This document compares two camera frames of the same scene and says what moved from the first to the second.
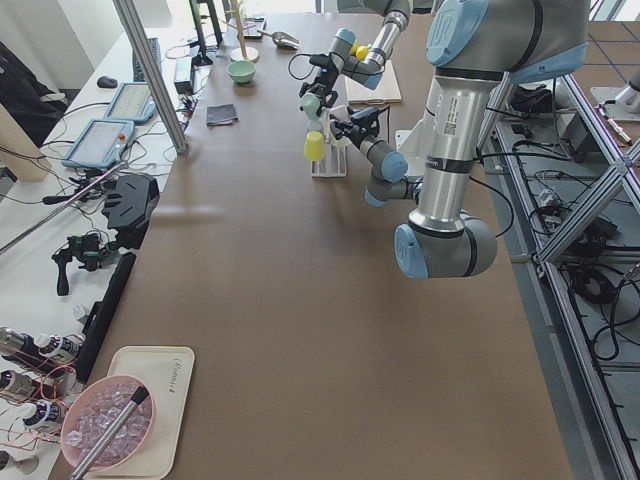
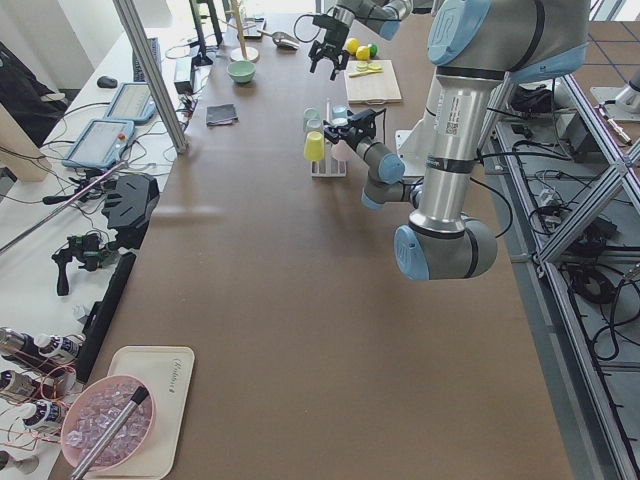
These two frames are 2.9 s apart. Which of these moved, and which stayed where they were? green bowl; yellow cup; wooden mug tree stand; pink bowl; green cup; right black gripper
Moved: green cup; right black gripper
Stayed: green bowl; yellow cup; wooden mug tree stand; pink bowl
